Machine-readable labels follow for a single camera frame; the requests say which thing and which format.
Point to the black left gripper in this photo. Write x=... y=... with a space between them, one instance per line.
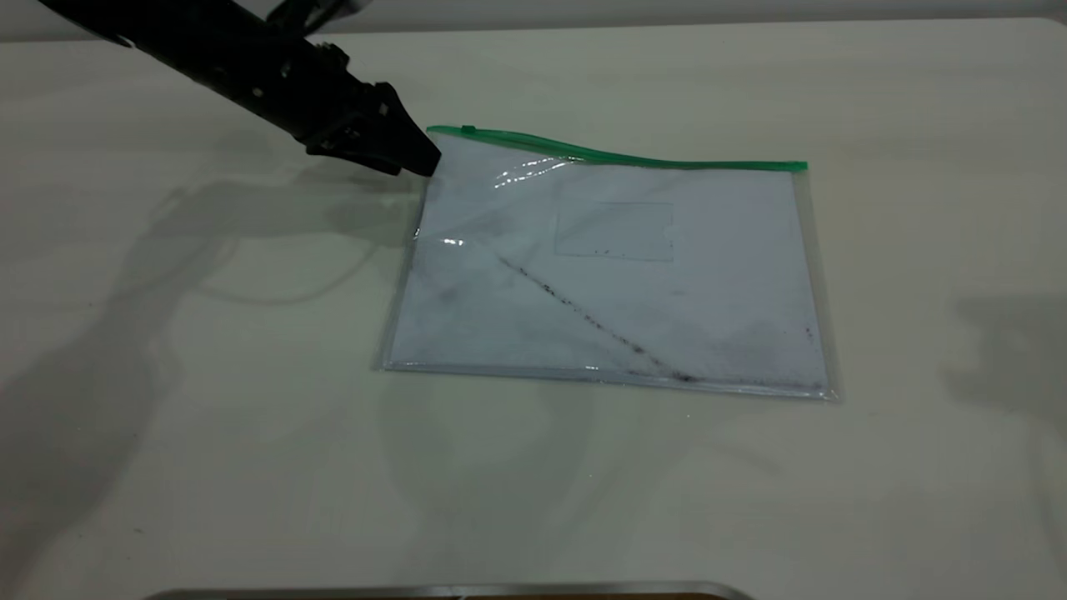
x=342 y=104

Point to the clear plastic zipper bag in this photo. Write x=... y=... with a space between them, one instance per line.
x=617 y=275

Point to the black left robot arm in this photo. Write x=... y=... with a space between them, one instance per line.
x=192 y=42

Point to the white smudged paper sheet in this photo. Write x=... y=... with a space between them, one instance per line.
x=608 y=283

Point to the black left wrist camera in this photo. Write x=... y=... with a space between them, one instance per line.
x=313 y=12

